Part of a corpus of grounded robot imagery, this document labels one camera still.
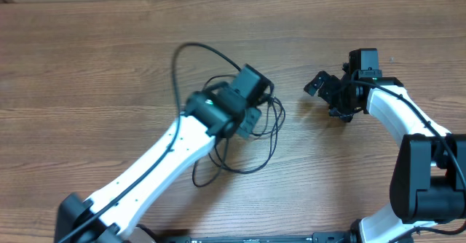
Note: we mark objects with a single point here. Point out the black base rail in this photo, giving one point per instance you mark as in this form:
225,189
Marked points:
255,239

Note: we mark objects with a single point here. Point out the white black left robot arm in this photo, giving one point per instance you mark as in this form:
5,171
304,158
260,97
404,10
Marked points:
210,115

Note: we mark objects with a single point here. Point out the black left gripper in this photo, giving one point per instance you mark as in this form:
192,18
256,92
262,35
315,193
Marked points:
252,116

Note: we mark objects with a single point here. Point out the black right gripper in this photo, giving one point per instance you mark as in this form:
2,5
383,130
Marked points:
325,94

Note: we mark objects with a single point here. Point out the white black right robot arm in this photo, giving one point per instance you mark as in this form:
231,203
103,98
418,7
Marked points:
428,181

